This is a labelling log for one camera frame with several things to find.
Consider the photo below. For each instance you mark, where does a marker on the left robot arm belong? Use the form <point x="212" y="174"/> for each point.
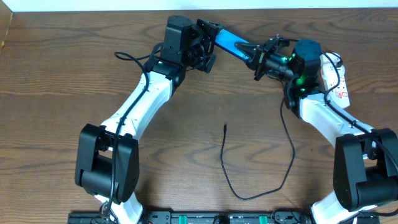
<point x="107" y="163"/>

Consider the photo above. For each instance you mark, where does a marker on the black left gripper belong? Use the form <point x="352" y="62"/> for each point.
<point x="208" y="43"/>

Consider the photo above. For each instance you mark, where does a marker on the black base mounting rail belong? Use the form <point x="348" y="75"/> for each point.
<point x="165" y="217"/>

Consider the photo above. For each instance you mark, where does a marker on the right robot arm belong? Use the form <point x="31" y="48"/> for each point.
<point x="365" y="160"/>

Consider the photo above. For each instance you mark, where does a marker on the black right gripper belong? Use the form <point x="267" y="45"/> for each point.
<point x="261" y="60"/>

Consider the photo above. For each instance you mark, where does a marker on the white power strip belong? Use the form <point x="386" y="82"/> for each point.
<point x="340" y="93"/>

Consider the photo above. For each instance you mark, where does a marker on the blue Samsung Galaxy smartphone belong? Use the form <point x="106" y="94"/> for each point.
<point x="228" y="42"/>

